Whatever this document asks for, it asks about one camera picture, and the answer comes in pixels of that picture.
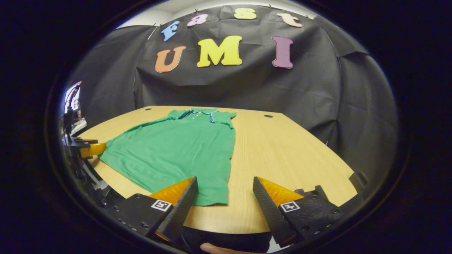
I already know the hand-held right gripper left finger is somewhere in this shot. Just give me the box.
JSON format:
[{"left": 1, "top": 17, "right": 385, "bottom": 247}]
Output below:
[{"left": 105, "top": 177, "right": 198, "bottom": 246}]

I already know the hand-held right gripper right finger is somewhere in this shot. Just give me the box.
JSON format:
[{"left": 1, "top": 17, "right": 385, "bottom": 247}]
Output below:
[{"left": 252, "top": 177, "right": 348, "bottom": 248}]

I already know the green T-shirt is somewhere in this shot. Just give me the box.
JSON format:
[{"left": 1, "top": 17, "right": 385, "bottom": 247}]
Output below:
[{"left": 100, "top": 109, "right": 236, "bottom": 206}]

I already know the white side desk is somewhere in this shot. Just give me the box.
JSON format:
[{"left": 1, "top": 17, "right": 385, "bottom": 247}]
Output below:
[{"left": 71, "top": 119, "right": 88, "bottom": 136}]

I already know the computer monitor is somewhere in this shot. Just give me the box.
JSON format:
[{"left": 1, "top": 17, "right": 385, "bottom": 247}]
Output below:
[{"left": 64, "top": 81, "right": 82, "bottom": 114}]

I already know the black backdrop cloth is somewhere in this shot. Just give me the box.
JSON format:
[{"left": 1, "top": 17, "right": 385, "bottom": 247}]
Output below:
[{"left": 67, "top": 4, "right": 399, "bottom": 180}]

